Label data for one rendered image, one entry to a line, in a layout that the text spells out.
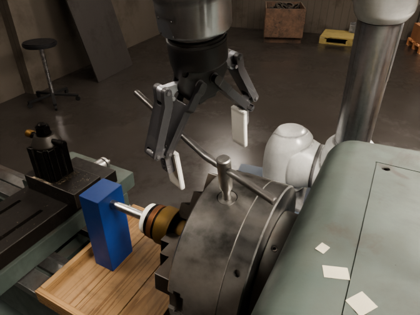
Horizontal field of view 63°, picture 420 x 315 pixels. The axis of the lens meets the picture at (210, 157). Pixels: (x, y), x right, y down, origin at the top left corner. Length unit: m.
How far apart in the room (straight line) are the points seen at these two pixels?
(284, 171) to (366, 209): 0.63
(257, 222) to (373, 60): 0.54
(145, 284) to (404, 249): 0.60
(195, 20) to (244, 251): 0.33
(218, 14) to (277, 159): 0.81
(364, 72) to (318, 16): 7.11
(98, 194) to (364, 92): 0.70
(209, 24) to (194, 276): 0.37
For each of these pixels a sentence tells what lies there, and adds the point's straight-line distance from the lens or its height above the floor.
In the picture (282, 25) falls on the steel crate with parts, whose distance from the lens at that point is 6.90.
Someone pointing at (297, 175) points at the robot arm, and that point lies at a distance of 1.16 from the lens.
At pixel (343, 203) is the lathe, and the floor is 1.26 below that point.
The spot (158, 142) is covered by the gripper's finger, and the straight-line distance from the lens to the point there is 0.44.
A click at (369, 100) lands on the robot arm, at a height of 1.25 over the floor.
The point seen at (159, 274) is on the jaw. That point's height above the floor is 1.11.
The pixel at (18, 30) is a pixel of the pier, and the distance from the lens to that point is 4.73.
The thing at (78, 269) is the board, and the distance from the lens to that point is 0.98.
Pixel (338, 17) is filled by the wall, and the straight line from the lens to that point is 8.01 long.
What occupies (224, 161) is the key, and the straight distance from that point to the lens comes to 0.51.
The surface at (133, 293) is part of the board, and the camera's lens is 0.90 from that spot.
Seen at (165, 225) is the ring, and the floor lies 1.11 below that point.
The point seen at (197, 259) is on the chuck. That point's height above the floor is 1.18.
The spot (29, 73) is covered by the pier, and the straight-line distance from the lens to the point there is 4.83.
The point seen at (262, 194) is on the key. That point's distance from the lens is 0.48.
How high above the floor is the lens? 1.59
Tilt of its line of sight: 32 degrees down
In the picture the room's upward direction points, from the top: straight up
